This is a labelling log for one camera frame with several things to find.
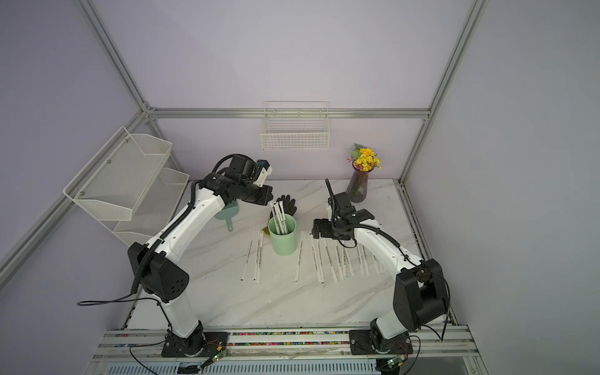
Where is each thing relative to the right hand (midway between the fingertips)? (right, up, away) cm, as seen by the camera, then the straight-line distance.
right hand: (325, 234), depth 87 cm
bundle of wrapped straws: (-18, +6, +1) cm, 19 cm away
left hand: (-20, +13, -5) cm, 25 cm away
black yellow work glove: (-15, +10, +20) cm, 27 cm away
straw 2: (-2, -16, +1) cm, 16 cm away
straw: (-10, -10, +6) cm, 15 cm away
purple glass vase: (+16, +20, +18) cm, 32 cm away
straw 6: (+20, -13, +4) cm, 24 cm away
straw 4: (+6, -11, +6) cm, 14 cm away
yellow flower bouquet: (+16, +30, +8) cm, 36 cm away
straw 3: (-2, -12, +5) cm, 13 cm away
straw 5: (+17, -15, +3) cm, 23 cm away
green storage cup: (-16, -5, +4) cm, 17 cm away
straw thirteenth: (-26, -10, +6) cm, 29 cm away
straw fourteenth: (-31, -10, +6) cm, 34 cm away
